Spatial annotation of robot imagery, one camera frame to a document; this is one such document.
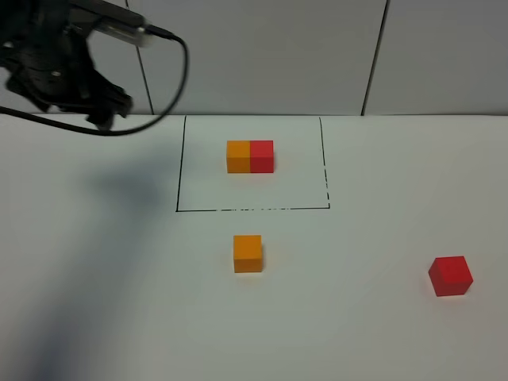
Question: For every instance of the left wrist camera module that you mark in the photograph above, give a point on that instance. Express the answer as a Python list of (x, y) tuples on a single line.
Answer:
[(87, 16)]

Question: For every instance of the template orange cube block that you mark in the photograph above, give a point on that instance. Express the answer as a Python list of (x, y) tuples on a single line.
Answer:
[(238, 156)]

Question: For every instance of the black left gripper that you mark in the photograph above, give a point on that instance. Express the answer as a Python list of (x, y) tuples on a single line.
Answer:
[(50, 63)]

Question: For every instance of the template red cube block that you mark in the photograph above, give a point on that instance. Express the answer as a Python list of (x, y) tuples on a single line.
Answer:
[(262, 158)]

